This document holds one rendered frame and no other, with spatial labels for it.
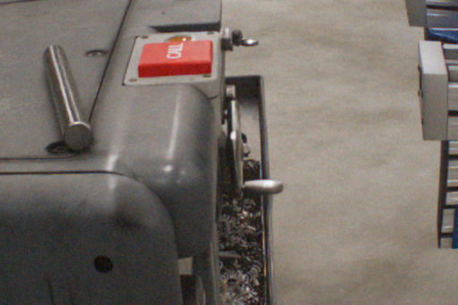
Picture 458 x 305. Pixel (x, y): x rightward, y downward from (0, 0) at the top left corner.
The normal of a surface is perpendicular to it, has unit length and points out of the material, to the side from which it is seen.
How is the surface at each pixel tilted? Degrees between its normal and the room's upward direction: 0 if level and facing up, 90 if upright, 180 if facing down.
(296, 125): 0
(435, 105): 90
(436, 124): 90
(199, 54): 0
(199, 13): 0
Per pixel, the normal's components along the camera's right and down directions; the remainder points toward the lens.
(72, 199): -0.04, -0.40
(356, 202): -0.04, -0.93
